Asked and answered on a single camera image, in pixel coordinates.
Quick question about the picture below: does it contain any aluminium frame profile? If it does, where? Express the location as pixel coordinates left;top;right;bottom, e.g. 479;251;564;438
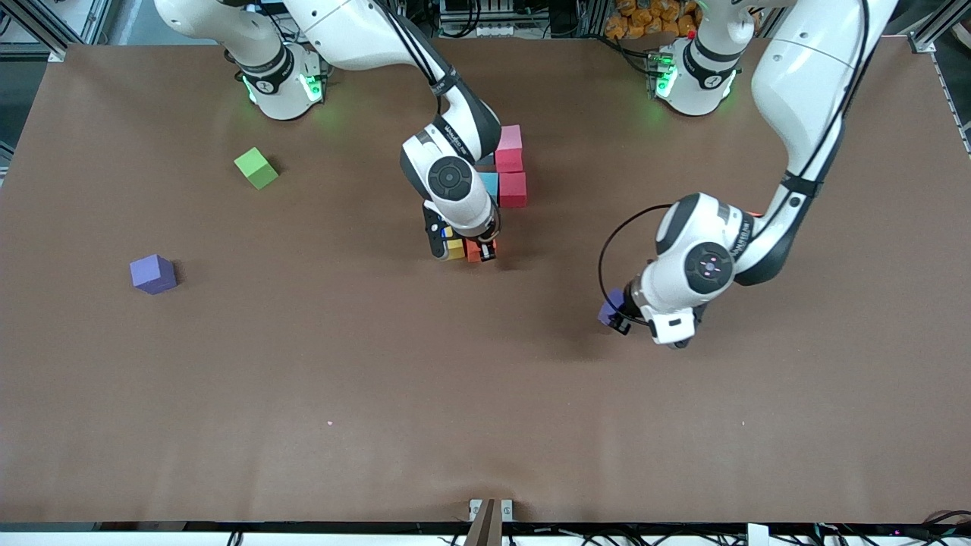
907;0;971;54
0;0;115;63

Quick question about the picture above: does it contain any white power strip with plugs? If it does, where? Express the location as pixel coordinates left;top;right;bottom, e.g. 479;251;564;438
292;4;350;27

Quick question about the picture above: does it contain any green foam block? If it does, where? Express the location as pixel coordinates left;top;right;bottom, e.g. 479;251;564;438
234;146;280;190

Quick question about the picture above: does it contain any orange snack bag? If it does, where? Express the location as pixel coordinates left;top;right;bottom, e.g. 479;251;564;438
605;0;702;40

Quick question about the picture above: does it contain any purple foam block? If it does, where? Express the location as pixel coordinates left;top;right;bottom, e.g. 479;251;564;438
129;254;178;296
597;289;627;329

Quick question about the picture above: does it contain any brown paper table cover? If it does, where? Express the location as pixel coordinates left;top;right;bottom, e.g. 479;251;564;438
0;34;971;524

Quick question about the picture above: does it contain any metal mount bracket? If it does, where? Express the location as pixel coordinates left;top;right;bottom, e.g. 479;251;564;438
463;498;514;546

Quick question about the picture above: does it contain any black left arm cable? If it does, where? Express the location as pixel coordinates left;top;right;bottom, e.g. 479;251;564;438
597;202;677;328

